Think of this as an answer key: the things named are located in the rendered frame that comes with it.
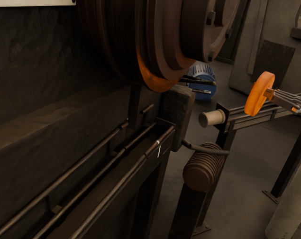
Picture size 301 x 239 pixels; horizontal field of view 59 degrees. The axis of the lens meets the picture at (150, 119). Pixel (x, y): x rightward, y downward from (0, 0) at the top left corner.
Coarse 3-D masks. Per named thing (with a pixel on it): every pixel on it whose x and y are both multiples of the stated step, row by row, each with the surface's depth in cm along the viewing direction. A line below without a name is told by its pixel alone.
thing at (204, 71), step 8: (200, 64) 297; (192, 72) 294; (200, 72) 279; (208, 72) 282; (208, 80) 270; (216, 80) 282; (200, 88) 275; (208, 88) 274; (200, 96) 279; (208, 96) 278
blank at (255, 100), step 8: (264, 72) 88; (264, 80) 85; (272, 80) 90; (256, 88) 85; (264, 88) 85; (248, 96) 87; (256, 96) 85; (264, 96) 94; (248, 104) 88; (256, 104) 87; (248, 112) 91; (256, 112) 94
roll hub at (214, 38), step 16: (192, 0) 45; (208, 0) 44; (224, 0) 50; (192, 16) 46; (224, 16) 54; (192, 32) 48; (208, 32) 50; (224, 32) 64; (192, 48) 52; (208, 48) 54
